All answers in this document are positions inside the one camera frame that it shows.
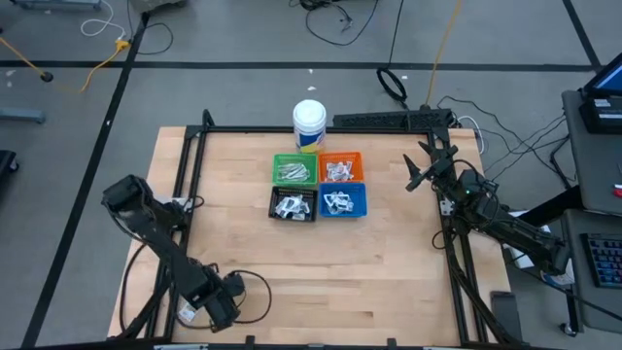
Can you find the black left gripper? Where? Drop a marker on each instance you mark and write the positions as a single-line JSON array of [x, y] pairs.
[[216, 306]]

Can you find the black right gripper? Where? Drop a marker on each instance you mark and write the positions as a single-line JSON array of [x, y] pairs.
[[441, 164]]

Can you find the grey-blue packet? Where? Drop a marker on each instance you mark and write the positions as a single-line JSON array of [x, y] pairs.
[[346, 206]]

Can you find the white orange-print packet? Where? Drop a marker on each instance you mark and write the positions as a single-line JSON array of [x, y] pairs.
[[333, 171], [346, 169]]

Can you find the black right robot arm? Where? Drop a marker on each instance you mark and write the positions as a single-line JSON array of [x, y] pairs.
[[510, 228]]

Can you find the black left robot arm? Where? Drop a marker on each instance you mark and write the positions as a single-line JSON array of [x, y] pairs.
[[160, 238]]

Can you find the blue plastic basket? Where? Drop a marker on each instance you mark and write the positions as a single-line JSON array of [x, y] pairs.
[[360, 199]]

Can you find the orange plastic basket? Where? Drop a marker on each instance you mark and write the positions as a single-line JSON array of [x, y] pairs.
[[340, 154]]

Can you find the disinfecting wipes canister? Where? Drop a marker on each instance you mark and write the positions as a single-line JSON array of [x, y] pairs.
[[309, 116]]

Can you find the green plastic basket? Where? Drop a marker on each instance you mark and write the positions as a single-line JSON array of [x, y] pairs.
[[295, 155]]

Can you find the black plastic basket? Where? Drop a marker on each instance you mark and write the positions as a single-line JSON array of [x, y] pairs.
[[293, 188]]

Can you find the black foot pedal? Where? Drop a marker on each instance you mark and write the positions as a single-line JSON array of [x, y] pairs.
[[505, 316]]

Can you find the grey side desk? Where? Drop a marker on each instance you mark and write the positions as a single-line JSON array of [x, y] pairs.
[[597, 160]]

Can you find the black laptop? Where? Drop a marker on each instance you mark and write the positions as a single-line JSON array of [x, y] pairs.
[[605, 109]]

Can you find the small red object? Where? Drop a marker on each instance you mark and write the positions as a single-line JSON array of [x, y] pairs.
[[618, 190]]

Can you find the grey keyboard desk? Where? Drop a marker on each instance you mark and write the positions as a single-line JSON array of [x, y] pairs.
[[578, 296]]

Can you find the black backlit keyboard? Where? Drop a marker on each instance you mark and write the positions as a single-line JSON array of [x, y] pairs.
[[605, 257]]

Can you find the black caster wheel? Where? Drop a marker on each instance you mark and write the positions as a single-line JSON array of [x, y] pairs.
[[567, 329]]

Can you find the grey desk foot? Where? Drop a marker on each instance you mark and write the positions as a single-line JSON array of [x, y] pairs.
[[22, 115], [58, 4]]

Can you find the black round floor foot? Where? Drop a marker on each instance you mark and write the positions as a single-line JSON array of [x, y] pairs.
[[46, 77]]

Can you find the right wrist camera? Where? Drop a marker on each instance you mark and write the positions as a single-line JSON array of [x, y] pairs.
[[470, 180]]

